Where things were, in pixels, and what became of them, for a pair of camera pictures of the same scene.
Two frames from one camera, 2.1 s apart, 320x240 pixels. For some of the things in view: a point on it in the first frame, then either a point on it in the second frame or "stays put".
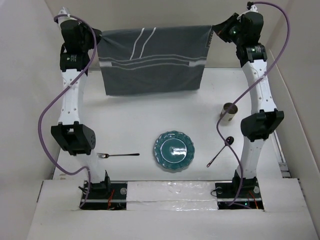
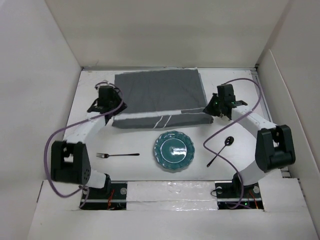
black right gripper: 222,28 -> 209,108
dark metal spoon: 230,139 stays put
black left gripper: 84,27 -> 122,107
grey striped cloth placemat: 153,60 -> 161,97
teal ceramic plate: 174,150 stays put
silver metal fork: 105,155 stays put
